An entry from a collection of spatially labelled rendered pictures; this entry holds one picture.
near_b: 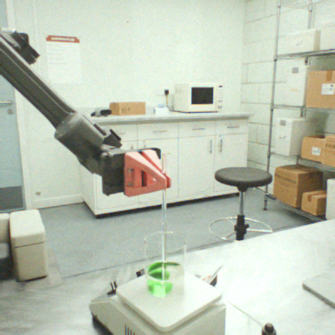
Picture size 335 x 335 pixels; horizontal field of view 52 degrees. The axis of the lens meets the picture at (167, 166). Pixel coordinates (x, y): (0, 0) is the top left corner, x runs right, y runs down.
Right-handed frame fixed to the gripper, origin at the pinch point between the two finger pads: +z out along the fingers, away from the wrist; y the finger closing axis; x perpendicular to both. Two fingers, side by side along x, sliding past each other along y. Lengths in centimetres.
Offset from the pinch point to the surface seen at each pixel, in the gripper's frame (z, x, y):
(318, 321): 11.5, 25.8, 23.9
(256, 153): -211, 59, 290
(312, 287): 6.2, 24.8, 31.0
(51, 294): -23.5, 25.9, -9.5
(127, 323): -1.1, 20.3, -5.8
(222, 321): 5.8, 21.5, 6.5
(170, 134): -212, 28, 164
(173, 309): 3.8, 17.1, -1.4
